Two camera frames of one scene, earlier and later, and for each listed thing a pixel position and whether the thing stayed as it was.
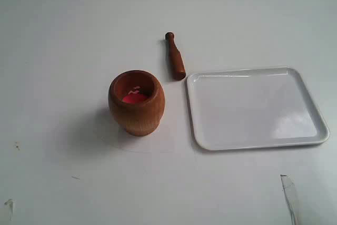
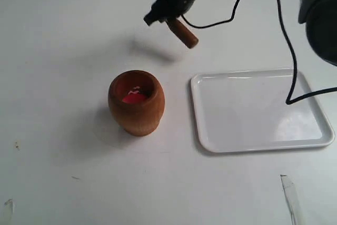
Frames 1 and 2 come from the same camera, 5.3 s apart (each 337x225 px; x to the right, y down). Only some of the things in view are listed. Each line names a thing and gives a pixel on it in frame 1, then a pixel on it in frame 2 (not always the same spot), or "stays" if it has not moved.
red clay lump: [134, 98] stays
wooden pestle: [177, 69] → [187, 37]
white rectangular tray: [251, 108] stays
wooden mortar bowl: [136, 101] stays
